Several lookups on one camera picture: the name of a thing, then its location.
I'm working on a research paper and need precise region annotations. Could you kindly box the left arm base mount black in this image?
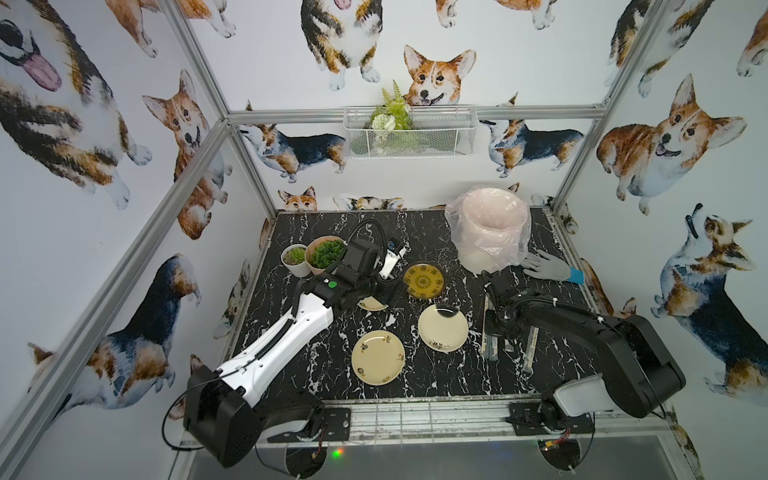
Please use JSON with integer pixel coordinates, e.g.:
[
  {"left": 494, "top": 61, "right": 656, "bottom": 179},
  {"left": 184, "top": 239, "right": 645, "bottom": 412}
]
[{"left": 263, "top": 407, "right": 352, "bottom": 444}]

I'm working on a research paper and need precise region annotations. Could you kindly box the grey glove blue cuff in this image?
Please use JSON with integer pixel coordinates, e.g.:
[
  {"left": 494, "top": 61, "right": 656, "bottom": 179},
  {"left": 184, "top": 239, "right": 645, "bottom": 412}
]
[{"left": 521, "top": 250, "right": 585, "bottom": 285}]

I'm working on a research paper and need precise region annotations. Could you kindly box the aluminium front rail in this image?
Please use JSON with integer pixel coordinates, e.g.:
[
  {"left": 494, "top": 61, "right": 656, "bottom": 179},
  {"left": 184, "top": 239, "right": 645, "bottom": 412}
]
[{"left": 256, "top": 395, "right": 672, "bottom": 449}]

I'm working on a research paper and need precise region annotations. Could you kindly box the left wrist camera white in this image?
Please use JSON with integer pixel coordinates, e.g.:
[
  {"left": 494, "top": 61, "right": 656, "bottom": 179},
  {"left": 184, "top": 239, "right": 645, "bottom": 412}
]
[{"left": 379, "top": 238, "right": 407, "bottom": 279}]

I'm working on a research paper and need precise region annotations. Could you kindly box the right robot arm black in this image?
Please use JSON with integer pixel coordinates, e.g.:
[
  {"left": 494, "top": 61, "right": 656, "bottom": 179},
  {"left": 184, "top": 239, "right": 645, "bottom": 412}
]
[{"left": 485, "top": 285, "right": 686, "bottom": 431}]

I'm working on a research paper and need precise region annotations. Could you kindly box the cream plate front left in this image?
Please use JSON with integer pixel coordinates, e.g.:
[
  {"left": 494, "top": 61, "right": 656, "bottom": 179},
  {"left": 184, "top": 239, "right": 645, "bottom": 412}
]
[{"left": 351, "top": 330, "right": 405, "bottom": 386}]

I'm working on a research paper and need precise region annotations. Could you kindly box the green fern white flower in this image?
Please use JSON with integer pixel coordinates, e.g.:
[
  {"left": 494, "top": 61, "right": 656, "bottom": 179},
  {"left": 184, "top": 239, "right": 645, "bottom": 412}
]
[{"left": 369, "top": 81, "right": 413, "bottom": 144}]

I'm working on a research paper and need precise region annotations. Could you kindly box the white bin with plastic bag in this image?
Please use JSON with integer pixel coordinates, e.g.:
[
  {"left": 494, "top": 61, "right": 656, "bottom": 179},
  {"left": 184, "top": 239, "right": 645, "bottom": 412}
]
[{"left": 445, "top": 186, "right": 532, "bottom": 275}]

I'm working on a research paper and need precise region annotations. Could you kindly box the cream plate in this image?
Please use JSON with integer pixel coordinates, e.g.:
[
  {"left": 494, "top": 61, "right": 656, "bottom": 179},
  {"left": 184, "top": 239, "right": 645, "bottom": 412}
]
[
  {"left": 351, "top": 330, "right": 405, "bottom": 386},
  {"left": 358, "top": 296, "right": 388, "bottom": 312}
]

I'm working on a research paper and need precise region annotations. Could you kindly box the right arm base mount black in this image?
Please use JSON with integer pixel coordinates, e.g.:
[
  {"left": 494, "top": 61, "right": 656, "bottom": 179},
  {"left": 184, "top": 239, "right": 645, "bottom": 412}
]
[{"left": 505, "top": 401, "right": 594, "bottom": 436}]

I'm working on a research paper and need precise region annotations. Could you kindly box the white wire wall basket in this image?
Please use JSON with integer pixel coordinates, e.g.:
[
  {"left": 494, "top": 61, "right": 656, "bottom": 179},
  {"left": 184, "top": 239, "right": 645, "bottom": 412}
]
[{"left": 343, "top": 107, "right": 479, "bottom": 159}]

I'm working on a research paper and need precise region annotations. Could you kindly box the yellow patterned dark-rimmed plate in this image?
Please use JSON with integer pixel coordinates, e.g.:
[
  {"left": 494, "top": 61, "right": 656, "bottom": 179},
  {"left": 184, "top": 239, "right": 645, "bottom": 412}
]
[{"left": 403, "top": 263, "right": 445, "bottom": 300}]

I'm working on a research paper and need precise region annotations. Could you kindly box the wrapped chopsticks right on table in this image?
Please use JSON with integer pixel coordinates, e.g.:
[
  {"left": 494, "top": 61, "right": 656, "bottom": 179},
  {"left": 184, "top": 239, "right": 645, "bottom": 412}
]
[{"left": 523, "top": 327, "right": 539, "bottom": 375}]

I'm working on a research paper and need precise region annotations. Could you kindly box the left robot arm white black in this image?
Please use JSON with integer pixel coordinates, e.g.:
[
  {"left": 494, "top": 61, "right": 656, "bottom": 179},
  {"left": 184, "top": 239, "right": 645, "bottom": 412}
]
[{"left": 178, "top": 240, "right": 400, "bottom": 468}]

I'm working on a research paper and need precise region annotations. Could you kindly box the cream plate chipped right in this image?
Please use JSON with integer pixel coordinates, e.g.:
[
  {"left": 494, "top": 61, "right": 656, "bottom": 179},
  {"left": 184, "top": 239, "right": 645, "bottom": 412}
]
[{"left": 418, "top": 305, "right": 469, "bottom": 353}]

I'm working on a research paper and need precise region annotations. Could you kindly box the tan pot green plant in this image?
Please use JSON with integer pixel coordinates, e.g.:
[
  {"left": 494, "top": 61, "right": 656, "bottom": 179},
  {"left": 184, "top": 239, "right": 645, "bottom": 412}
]
[{"left": 305, "top": 236, "right": 346, "bottom": 275}]

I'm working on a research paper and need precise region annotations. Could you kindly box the cream plate upper left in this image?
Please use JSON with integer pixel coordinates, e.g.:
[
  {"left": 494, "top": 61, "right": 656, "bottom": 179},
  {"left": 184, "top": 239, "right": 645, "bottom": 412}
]
[{"left": 358, "top": 296, "right": 388, "bottom": 312}]

